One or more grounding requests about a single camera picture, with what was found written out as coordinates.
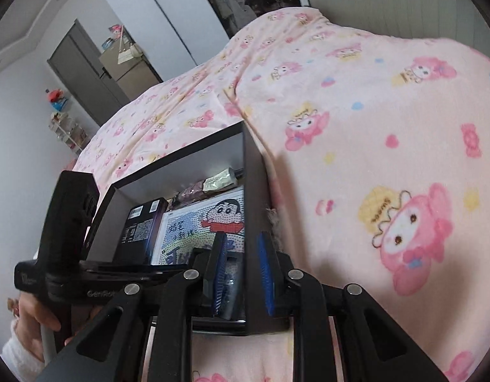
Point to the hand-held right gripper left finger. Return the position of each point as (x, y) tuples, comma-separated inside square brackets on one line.
[(220, 274)]

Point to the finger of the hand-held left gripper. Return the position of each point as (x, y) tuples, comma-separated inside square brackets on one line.
[(129, 268)]

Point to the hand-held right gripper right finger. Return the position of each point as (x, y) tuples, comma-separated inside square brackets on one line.
[(264, 271)]

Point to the small black box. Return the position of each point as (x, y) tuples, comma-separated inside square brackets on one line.
[(139, 230)]

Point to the cartoon print picture board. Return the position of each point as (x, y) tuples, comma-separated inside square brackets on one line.
[(197, 227)]

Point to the patterned pink pouch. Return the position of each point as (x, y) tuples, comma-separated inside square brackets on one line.
[(189, 194)]

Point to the silver white tube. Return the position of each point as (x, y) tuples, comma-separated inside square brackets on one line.
[(221, 179)]

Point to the black storage box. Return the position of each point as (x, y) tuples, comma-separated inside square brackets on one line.
[(260, 175)]

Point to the person's left forearm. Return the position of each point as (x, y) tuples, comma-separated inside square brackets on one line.
[(20, 350)]

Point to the person's left hand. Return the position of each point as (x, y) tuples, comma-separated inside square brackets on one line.
[(34, 314)]

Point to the pink bag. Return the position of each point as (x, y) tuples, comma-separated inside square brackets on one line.
[(71, 164)]

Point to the white storage rack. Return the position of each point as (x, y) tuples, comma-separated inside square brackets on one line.
[(67, 131)]

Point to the red and blue plush toy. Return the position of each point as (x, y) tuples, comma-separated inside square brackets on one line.
[(57, 98)]

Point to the dark grey door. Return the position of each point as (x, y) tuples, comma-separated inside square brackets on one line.
[(77, 71)]

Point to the beige cabinet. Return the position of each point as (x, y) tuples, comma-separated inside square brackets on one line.
[(131, 77)]

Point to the pink printed blanket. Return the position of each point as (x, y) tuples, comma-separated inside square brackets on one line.
[(368, 127)]

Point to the pink box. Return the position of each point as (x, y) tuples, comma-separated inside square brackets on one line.
[(116, 31)]

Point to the white wardrobe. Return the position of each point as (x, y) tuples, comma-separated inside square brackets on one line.
[(169, 20)]

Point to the beige upholstered headboard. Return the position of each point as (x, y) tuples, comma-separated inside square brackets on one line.
[(388, 4)]

